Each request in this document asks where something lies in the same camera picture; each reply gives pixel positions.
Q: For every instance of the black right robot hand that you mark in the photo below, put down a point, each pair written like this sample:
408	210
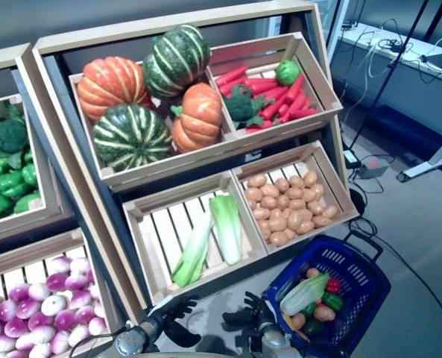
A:
259	311

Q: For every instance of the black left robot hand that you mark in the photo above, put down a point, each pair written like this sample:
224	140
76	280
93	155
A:
181	306

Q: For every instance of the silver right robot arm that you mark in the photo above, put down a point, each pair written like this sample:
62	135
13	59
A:
276	343

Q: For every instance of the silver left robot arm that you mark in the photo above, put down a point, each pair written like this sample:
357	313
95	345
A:
131	341

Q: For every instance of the blue plastic shopping basket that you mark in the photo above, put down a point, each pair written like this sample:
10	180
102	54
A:
362	283

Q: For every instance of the brown potato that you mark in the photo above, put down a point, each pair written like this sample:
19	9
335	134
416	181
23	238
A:
290	234
299	320
330	211
315	207
268	202
264	228
311	178
313	273
321	221
281	184
324	314
305	226
297	204
276	213
270	190
309	194
277	223
278	238
261	213
297	181
319	191
257	181
282	201
294	220
253	194
306	215
294	193

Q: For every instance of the napa cabbage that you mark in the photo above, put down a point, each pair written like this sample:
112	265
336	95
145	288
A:
302	294
226	227
192	257

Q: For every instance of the dark green bell pepper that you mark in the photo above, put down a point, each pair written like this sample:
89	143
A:
313	326

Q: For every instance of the red bell pepper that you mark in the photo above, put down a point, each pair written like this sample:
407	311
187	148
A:
333	286

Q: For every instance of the wooden cabbage crate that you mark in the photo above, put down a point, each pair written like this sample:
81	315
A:
161	223

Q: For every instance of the wooden pumpkin crate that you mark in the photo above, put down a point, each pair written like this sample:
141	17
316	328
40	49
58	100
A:
168	164

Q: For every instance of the wooden potato crate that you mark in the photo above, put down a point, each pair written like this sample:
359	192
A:
332	179

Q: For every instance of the wooden turnip crate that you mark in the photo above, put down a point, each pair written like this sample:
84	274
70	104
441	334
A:
27	269

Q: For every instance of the green striped pumpkin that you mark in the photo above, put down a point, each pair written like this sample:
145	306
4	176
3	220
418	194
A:
176	59
131	138

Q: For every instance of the black power adapter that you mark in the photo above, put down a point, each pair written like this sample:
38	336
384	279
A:
352	158

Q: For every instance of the wooden pepper crate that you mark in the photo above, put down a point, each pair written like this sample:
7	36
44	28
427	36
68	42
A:
46	186

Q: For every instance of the grey box red button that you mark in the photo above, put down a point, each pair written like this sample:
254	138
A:
373	167

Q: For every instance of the red carrot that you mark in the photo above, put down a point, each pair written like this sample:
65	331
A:
276	93
232	85
230	75
263	88
259	127
295	106
273	109
294	89
304	112
259	81

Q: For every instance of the small orange pumpkin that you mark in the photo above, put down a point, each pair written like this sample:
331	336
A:
198	119

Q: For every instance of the green broccoli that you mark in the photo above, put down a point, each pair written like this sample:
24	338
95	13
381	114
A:
239	106
8	136

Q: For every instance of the white table leg with caster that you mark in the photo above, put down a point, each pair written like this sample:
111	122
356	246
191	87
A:
429	164

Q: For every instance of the large orange pumpkin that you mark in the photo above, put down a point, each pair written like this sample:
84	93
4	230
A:
109	85

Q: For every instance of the wooden carrot crate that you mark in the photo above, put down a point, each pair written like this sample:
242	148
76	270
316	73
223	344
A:
317	74

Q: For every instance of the black tripod pole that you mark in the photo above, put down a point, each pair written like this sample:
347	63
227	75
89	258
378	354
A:
388	71

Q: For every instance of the large wooden display shelf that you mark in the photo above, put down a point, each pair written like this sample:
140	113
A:
168	23

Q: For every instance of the white desk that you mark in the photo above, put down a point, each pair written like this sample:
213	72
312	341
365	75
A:
396	56

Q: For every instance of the small wooden display shelf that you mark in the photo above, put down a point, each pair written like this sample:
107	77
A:
4	56

